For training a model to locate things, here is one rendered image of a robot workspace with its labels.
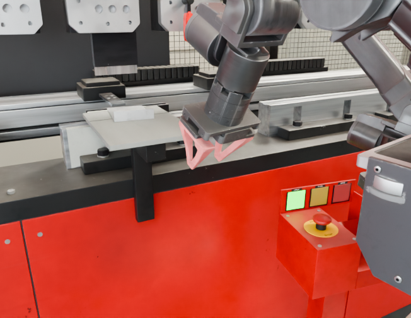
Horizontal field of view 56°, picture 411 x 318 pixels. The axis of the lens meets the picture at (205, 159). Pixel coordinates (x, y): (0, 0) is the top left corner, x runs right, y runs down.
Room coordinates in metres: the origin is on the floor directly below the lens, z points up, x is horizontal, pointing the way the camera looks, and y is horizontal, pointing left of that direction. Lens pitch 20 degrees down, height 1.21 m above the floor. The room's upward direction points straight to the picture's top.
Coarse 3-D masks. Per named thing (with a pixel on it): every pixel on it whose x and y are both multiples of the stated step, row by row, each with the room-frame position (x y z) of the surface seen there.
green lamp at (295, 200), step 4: (288, 192) 0.79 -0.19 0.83; (292, 192) 0.79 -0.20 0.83; (296, 192) 0.80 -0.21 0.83; (300, 192) 0.80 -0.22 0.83; (304, 192) 0.80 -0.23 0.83; (288, 196) 0.79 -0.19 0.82; (292, 196) 0.79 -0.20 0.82; (296, 196) 0.80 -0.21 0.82; (300, 196) 0.80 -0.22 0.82; (304, 196) 0.80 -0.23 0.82; (288, 200) 0.79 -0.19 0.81; (292, 200) 0.80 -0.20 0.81; (296, 200) 0.80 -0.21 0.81; (300, 200) 0.80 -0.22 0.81; (288, 204) 0.79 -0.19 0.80; (292, 204) 0.80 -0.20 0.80; (296, 204) 0.80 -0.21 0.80; (300, 204) 0.80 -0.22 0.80; (288, 208) 0.79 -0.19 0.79; (292, 208) 0.80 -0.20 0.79; (296, 208) 0.80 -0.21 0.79
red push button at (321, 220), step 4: (316, 216) 0.72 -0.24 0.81; (320, 216) 0.72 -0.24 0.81; (324, 216) 0.72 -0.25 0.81; (328, 216) 0.72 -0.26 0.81; (316, 220) 0.71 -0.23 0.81; (320, 220) 0.71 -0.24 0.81; (324, 220) 0.71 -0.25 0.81; (328, 220) 0.71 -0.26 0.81; (316, 224) 0.72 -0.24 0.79; (320, 224) 0.71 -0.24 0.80; (324, 224) 0.70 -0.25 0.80; (328, 224) 0.71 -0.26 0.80; (316, 228) 0.72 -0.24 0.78; (320, 228) 0.71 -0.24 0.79; (324, 228) 0.71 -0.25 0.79
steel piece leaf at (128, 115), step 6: (144, 108) 0.90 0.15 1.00; (114, 114) 0.78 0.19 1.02; (120, 114) 0.79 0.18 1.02; (126, 114) 0.79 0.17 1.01; (132, 114) 0.80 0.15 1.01; (138, 114) 0.80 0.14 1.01; (144, 114) 0.80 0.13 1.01; (150, 114) 0.81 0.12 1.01; (114, 120) 0.78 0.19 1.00; (120, 120) 0.79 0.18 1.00; (126, 120) 0.79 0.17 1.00; (132, 120) 0.80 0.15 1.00
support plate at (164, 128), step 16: (96, 112) 0.87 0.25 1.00; (160, 112) 0.87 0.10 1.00; (96, 128) 0.74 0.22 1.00; (112, 128) 0.74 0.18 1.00; (128, 128) 0.74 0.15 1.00; (144, 128) 0.74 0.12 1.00; (160, 128) 0.74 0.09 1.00; (176, 128) 0.74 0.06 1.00; (112, 144) 0.63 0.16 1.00; (128, 144) 0.64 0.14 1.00; (144, 144) 0.65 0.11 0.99
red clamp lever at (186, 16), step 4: (184, 0) 0.92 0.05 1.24; (188, 0) 0.91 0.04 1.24; (192, 0) 0.91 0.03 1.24; (188, 4) 0.92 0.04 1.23; (188, 8) 0.92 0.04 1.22; (188, 12) 0.91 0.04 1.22; (184, 16) 0.92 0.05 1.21; (188, 16) 0.91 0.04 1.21; (184, 20) 0.92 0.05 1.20; (184, 24) 0.92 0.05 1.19; (184, 28) 0.92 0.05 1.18; (184, 32) 0.92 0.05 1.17; (184, 36) 0.92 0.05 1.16
